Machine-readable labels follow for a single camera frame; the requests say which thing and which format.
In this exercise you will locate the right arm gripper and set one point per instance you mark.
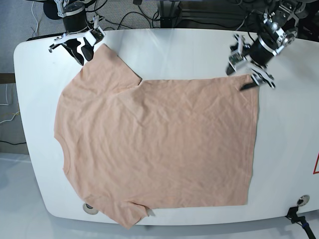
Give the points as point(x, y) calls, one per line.
point(77, 26)

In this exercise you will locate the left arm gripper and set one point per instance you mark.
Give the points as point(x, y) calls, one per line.
point(253, 56)

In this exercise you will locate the peach T-shirt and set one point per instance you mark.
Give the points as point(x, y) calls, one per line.
point(132, 145)

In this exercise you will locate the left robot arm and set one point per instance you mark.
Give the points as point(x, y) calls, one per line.
point(278, 29)

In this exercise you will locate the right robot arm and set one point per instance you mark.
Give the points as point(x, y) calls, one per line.
point(87, 3)

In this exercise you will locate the black aluminium frame base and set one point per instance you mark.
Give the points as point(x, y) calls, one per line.
point(169, 12)

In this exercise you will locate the right table cable grommet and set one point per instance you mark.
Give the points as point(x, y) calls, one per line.
point(303, 200)

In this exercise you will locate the table cable grommet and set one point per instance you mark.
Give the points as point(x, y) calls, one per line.
point(89, 209)
point(303, 200)

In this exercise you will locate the black clamp with cable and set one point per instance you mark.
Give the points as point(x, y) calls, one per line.
point(301, 220)

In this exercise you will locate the left table cable grommet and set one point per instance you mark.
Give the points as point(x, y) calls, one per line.
point(89, 209)

